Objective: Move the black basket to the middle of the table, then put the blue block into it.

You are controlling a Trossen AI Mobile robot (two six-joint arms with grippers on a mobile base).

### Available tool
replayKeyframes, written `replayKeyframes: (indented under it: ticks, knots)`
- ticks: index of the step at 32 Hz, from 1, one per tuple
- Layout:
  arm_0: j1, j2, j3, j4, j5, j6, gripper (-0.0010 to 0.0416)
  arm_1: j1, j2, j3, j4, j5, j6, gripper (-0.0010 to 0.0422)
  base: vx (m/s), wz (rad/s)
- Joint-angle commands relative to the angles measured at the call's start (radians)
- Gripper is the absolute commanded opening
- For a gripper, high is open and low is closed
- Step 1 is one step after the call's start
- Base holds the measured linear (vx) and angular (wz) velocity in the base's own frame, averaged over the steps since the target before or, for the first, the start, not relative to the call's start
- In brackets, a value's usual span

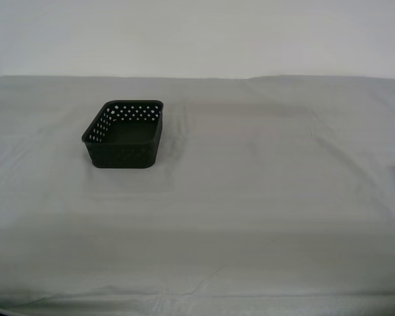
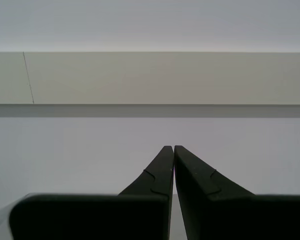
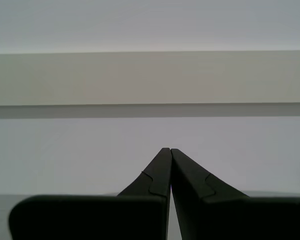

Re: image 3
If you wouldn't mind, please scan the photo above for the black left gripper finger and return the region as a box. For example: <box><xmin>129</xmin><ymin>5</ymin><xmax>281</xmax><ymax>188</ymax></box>
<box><xmin>170</xmin><ymin>148</ymin><xmax>300</xmax><ymax>240</ymax></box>
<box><xmin>7</xmin><ymin>147</ymin><xmax>173</xmax><ymax>240</ymax></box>

